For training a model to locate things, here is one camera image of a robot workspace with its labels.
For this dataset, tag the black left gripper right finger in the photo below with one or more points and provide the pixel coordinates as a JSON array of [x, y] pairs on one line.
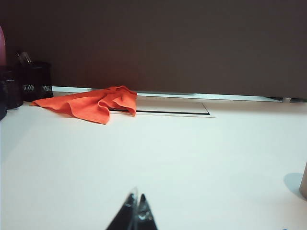
[[145, 215]]

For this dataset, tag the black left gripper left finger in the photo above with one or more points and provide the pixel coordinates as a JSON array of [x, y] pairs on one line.
[[127, 215]]

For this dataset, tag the brown paper cup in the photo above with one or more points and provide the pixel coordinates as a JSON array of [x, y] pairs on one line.
[[304, 182]]

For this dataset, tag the orange microfibre cloth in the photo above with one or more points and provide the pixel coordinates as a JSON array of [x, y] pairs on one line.
[[84, 105]]

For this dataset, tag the black mesh pen holder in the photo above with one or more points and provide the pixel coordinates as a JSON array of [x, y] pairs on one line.
[[33, 79]]

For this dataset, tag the dark cylindrical container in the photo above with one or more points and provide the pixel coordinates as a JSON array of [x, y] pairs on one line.
[[13, 91]]

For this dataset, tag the grey desk divider panel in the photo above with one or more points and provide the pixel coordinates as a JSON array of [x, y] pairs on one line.
[[168, 48]]

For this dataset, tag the pens in holder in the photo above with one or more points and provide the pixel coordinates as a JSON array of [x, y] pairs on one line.
[[25, 58]]

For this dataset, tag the pink rounded object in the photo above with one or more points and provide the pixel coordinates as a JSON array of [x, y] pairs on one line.
[[2, 48]]

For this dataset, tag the aluminium divider rail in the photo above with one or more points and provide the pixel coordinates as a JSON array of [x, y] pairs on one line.
[[192, 95]]

